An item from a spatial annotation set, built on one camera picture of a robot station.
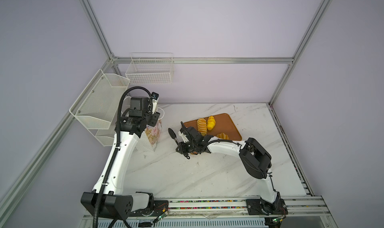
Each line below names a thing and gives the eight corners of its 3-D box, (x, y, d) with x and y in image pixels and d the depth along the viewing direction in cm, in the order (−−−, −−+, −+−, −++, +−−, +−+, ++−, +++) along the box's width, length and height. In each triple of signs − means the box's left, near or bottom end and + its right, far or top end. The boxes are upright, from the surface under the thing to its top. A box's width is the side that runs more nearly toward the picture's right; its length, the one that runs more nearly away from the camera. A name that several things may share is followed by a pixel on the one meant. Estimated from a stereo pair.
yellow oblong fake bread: (207, 130, 105) (207, 127, 103) (206, 118, 113) (206, 115, 110) (215, 130, 105) (216, 127, 103) (214, 118, 113) (215, 115, 110)
